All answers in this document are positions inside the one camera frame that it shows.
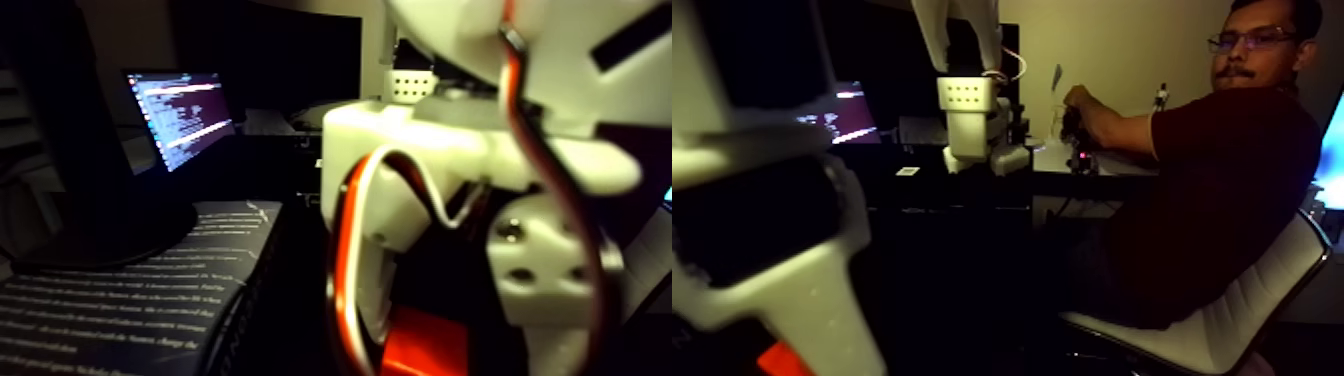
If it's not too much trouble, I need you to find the blue lit screen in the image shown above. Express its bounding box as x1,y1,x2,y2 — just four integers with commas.
1312,89,1344,211

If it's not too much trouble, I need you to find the person's right hand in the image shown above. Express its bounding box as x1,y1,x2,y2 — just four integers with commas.
1062,86,1103,134

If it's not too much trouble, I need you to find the white office chair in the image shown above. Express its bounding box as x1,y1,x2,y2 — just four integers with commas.
1060,210,1335,376

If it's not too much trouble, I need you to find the open laptop lit screen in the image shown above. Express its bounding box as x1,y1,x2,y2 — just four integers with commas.
123,68,238,175

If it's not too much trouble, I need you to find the person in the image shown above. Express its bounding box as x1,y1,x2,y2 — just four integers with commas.
1060,0,1327,329

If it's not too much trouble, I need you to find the dark leader arm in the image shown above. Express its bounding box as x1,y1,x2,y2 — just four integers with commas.
1060,105,1100,176

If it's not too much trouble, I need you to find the red cube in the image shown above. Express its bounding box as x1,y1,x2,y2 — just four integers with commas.
380,305,472,376

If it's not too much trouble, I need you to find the dark book white text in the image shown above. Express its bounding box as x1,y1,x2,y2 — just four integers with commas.
0,199,285,376

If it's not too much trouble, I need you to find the orange red servo cable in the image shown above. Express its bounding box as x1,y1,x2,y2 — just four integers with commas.
325,0,623,376

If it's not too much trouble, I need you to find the dark wide monitor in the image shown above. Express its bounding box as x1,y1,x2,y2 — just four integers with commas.
173,0,364,115

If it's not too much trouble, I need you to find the black monitor round base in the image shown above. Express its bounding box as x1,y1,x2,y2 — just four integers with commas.
0,0,201,274

